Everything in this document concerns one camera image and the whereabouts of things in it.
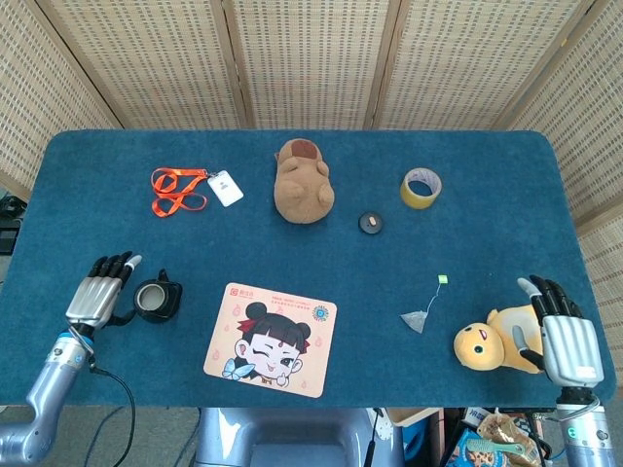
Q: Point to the brown snack bag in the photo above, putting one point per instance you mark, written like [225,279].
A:
[506,430]

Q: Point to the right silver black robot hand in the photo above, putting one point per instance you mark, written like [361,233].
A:
[569,345]

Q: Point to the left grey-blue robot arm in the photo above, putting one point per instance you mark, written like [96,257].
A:
[48,384]

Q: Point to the beige box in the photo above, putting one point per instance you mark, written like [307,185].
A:
[409,416]

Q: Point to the woven bamboo folding screen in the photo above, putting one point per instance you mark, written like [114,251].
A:
[311,58]

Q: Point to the yellow packing tape roll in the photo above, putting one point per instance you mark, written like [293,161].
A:
[414,199]

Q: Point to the grey-blue robot torso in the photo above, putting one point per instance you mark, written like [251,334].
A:
[292,438]

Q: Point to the yellow plush toy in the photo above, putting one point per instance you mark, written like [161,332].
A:
[479,345]

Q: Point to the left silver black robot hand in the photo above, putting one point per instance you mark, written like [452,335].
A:
[92,297]

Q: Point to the black equipment on floor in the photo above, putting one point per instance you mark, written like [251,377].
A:
[10,228]

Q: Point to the black teapot lid wooden knob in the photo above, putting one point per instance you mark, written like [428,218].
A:
[371,226]

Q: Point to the pyramid tea bag green tag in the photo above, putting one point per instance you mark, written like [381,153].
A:
[414,321]

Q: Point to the brown plush capybara toy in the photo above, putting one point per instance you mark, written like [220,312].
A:
[302,194]

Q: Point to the cartoon girl mouse pad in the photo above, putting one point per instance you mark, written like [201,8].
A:
[272,340]

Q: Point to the white ID badge card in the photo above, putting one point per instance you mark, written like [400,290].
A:
[225,190]

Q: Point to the green comb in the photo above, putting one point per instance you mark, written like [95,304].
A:
[491,446]

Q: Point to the blue carpet table cover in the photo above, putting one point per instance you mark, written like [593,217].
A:
[311,253]

